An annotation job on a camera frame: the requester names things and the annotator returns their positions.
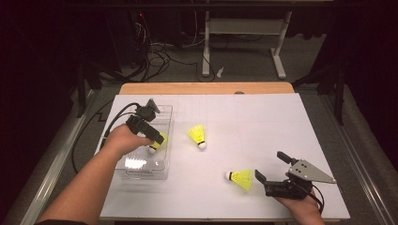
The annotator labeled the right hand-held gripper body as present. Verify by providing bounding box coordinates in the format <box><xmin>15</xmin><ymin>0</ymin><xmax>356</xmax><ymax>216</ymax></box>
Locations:
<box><xmin>264</xmin><ymin>158</ymin><xmax>338</xmax><ymax>201</ymax></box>

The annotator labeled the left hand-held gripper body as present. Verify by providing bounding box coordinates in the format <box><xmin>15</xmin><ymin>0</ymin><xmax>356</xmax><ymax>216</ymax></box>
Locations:
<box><xmin>126</xmin><ymin>98</ymin><xmax>161</xmax><ymax>135</ymax></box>

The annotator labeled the yellow shuttlecock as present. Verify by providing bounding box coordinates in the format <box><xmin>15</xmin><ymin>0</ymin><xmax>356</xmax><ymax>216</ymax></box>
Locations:
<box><xmin>223</xmin><ymin>169</ymin><xmax>253</xmax><ymax>191</ymax></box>
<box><xmin>147</xmin><ymin>131</ymin><xmax>169</xmax><ymax>155</ymax></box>
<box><xmin>187</xmin><ymin>124</ymin><xmax>207</xmax><ymax>150</ymax></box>

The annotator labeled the clear plastic box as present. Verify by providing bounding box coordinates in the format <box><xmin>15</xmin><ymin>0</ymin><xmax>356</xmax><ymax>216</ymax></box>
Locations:
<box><xmin>114</xmin><ymin>104</ymin><xmax>174</xmax><ymax>181</ymax></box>

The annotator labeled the person's left hand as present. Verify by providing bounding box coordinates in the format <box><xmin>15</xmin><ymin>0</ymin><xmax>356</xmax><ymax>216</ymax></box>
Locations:
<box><xmin>104</xmin><ymin>123</ymin><xmax>156</xmax><ymax>158</ymax></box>

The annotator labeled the person's right hand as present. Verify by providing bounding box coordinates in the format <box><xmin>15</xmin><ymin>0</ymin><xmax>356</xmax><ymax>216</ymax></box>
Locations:
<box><xmin>275</xmin><ymin>191</ymin><xmax>323</xmax><ymax>218</ymax></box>

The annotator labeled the white sheet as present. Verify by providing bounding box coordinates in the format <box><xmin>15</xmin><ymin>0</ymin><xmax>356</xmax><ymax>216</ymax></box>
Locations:
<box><xmin>93</xmin><ymin>92</ymin><xmax>351</xmax><ymax>221</ymax></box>

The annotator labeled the black stand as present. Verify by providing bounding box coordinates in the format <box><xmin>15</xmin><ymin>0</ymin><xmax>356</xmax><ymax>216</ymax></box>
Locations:
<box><xmin>74</xmin><ymin>59</ymin><xmax>126</xmax><ymax>119</ymax></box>
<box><xmin>292</xmin><ymin>60</ymin><xmax>346</xmax><ymax>126</ymax></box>

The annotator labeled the left hand-held gripper black cable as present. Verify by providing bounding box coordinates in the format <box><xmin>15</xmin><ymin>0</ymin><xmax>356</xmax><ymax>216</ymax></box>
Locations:
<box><xmin>102</xmin><ymin>102</ymin><xmax>141</xmax><ymax>148</ymax></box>

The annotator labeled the hand-held gripper black cable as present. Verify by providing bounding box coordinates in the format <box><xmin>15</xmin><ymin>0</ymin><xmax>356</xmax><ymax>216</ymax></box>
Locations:
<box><xmin>308</xmin><ymin>184</ymin><xmax>325</xmax><ymax>215</ymax></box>
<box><xmin>102</xmin><ymin>102</ymin><xmax>141</xmax><ymax>148</ymax></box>

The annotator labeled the right hand-held gripper black cable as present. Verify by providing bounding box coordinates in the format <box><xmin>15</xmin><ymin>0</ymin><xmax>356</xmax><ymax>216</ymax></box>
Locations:
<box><xmin>308</xmin><ymin>184</ymin><xmax>325</xmax><ymax>215</ymax></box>

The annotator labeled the metal rail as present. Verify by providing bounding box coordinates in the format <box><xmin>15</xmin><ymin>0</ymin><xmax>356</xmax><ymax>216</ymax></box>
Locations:
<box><xmin>18</xmin><ymin>88</ymin><xmax>101</xmax><ymax>225</ymax></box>
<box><xmin>318</xmin><ymin>93</ymin><xmax>398</xmax><ymax>225</ymax></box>

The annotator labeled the bundle of cables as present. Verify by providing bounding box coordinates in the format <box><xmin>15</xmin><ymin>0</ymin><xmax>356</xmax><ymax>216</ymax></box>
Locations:
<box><xmin>134</xmin><ymin>12</ymin><xmax>217</xmax><ymax>83</ymax></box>

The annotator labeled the thin black cable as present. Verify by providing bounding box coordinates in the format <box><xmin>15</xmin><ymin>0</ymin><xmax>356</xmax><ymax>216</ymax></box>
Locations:
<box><xmin>70</xmin><ymin>98</ymin><xmax>115</xmax><ymax>174</ymax></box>

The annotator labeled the white metal desk frame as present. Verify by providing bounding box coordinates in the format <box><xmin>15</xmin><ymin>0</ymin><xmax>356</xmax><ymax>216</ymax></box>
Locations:
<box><xmin>201</xmin><ymin>0</ymin><xmax>294</xmax><ymax>80</ymax></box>

